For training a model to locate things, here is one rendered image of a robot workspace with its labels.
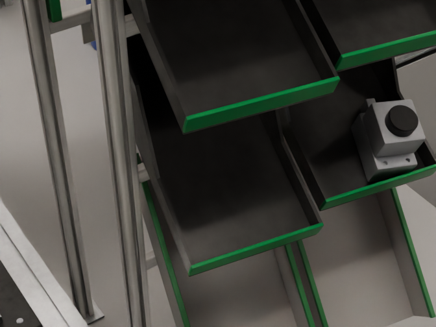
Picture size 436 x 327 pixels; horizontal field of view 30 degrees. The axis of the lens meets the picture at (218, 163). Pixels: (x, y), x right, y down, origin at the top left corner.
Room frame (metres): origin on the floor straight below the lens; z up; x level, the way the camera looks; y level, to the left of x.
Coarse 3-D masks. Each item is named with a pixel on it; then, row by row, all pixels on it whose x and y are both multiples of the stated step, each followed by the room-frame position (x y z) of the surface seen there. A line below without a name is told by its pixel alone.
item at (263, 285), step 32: (160, 224) 0.61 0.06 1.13; (160, 256) 0.57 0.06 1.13; (256, 256) 0.61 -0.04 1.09; (288, 256) 0.58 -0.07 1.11; (192, 288) 0.57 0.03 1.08; (224, 288) 0.57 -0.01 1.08; (256, 288) 0.58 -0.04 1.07; (288, 288) 0.58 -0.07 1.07; (192, 320) 0.54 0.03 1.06; (224, 320) 0.55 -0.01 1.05; (256, 320) 0.56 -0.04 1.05; (288, 320) 0.56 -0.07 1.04
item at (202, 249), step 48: (144, 48) 0.70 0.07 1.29; (144, 96) 0.65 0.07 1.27; (144, 144) 0.58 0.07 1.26; (192, 144) 0.61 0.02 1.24; (240, 144) 0.62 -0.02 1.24; (192, 192) 0.56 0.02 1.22; (240, 192) 0.57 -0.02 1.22; (288, 192) 0.58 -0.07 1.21; (192, 240) 0.52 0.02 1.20; (240, 240) 0.52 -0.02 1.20; (288, 240) 0.52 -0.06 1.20
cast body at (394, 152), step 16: (368, 112) 0.63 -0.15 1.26; (384, 112) 0.62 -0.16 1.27; (400, 112) 0.62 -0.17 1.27; (416, 112) 0.63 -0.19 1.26; (352, 128) 0.65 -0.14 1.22; (368, 128) 0.63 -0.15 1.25; (384, 128) 0.61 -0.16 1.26; (400, 128) 0.60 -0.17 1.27; (416, 128) 0.61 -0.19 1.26; (368, 144) 0.62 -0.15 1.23; (384, 144) 0.59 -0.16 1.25; (400, 144) 0.60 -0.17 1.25; (416, 144) 0.60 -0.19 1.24; (368, 160) 0.61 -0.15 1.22; (384, 160) 0.60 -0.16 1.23; (400, 160) 0.61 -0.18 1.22; (416, 160) 0.61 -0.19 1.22; (368, 176) 0.61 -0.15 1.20; (384, 176) 0.60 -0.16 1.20
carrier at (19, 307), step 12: (0, 264) 0.71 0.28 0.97; (0, 276) 0.69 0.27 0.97; (0, 288) 0.67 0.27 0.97; (12, 288) 0.67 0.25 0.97; (0, 300) 0.65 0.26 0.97; (12, 300) 0.65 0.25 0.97; (24, 300) 0.65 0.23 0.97; (0, 312) 0.63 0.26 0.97; (12, 312) 0.63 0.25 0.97; (24, 312) 0.63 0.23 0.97; (0, 324) 0.61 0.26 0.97; (12, 324) 0.61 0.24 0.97; (24, 324) 0.61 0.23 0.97; (36, 324) 0.61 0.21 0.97
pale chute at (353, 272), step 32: (384, 192) 0.69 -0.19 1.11; (352, 224) 0.67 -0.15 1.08; (384, 224) 0.68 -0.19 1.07; (320, 256) 0.63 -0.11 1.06; (352, 256) 0.64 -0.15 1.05; (384, 256) 0.65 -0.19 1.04; (416, 256) 0.63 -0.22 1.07; (320, 288) 0.61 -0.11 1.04; (352, 288) 0.61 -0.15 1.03; (384, 288) 0.62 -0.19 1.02; (416, 288) 0.61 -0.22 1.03; (320, 320) 0.56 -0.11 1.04; (352, 320) 0.59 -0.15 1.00; (384, 320) 0.60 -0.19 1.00
